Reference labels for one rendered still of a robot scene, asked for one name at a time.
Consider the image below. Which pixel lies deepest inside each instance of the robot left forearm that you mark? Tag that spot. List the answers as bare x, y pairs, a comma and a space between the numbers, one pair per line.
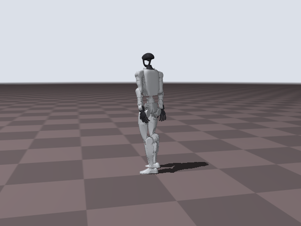
139, 99

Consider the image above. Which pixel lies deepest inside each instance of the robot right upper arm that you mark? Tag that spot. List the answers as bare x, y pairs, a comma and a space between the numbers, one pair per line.
160, 83

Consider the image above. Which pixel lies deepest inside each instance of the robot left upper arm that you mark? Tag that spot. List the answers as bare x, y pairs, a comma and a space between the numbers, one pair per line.
139, 80

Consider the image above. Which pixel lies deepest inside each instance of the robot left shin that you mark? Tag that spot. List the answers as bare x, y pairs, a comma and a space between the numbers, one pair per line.
149, 151

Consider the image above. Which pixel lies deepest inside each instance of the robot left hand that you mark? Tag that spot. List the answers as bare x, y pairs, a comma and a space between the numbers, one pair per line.
143, 116

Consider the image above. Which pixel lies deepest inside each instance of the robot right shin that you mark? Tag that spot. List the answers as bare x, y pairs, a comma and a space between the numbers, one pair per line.
155, 148

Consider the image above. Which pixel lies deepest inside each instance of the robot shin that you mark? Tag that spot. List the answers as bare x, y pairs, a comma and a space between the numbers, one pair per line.
149, 151
155, 148

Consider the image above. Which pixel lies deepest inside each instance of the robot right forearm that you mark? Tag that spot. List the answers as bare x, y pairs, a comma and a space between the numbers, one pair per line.
160, 100

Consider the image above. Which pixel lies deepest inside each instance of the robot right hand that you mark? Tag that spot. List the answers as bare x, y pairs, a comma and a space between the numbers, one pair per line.
162, 115

